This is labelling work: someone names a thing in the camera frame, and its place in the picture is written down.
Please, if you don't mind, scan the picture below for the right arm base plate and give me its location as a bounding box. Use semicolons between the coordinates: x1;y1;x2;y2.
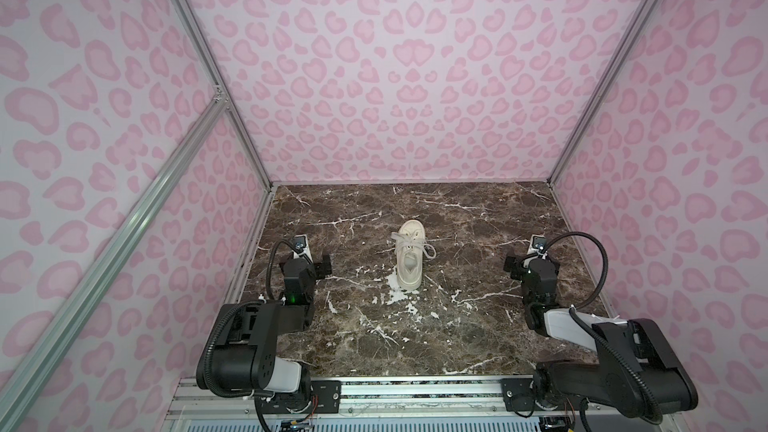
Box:
500;376;537;418

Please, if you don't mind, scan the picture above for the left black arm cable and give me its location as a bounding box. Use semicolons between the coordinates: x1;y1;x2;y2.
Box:
265;239;302;302

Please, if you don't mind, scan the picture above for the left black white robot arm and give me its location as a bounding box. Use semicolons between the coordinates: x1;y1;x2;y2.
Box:
196;254;332;413

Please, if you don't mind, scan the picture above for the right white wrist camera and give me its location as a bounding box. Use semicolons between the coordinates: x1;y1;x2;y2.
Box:
527;235;547;255

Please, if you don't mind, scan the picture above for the right rear aluminium post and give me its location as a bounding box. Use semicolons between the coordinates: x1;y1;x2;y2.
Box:
546;0;663;190

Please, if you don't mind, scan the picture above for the left rear aluminium post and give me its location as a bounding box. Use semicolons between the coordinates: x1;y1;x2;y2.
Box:
170;0;273;190

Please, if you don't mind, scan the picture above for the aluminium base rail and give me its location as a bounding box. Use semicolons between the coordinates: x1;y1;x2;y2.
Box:
161;375;688;431

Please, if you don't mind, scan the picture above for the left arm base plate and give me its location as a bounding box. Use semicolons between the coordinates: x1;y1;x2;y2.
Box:
255;380;342;416

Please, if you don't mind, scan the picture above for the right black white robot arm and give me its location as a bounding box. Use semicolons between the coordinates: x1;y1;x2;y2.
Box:
503;253;699;423

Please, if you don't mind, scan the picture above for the white shoelace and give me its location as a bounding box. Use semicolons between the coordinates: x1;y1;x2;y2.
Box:
391;232;437;260

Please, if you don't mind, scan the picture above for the left diagonal aluminium strut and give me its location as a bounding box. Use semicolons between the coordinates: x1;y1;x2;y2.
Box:
1;99;228;431

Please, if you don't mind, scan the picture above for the cream white sneaker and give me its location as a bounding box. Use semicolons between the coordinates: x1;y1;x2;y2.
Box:
395;220;426;291

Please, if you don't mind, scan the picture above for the aluminium post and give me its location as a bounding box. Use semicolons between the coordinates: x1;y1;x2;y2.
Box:
170;0;273;190
546;0;663;190

